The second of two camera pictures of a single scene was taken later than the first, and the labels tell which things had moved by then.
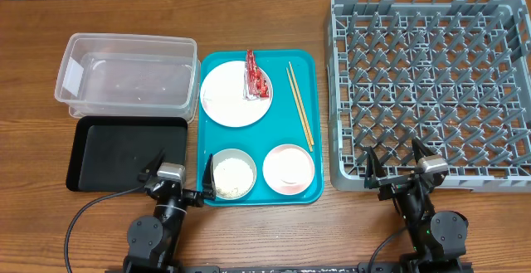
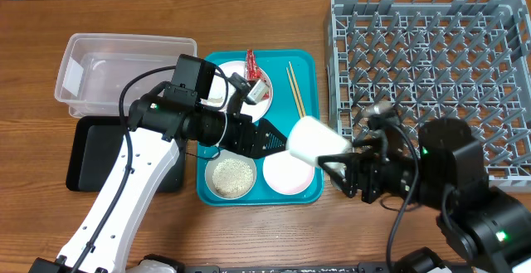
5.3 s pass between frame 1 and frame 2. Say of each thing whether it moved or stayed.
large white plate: stayed
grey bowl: stayed
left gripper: moved
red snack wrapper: stayed
